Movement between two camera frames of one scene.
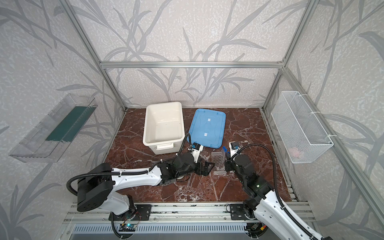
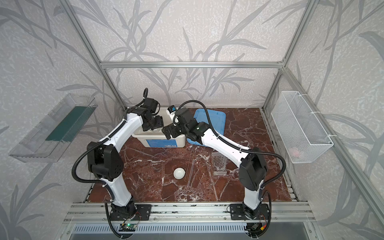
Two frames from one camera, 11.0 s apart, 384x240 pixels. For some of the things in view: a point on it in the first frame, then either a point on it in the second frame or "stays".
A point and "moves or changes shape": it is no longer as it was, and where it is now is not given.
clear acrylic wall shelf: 50,140 stays
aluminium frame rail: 191,64 stays
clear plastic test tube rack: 218,158 stays
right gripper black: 229,163 to 172,130
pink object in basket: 294,152 stays
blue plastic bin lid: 208,128 stays
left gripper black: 201,168 to 156,123
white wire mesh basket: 303,135 stays
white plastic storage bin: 164,130 moves or changes shape
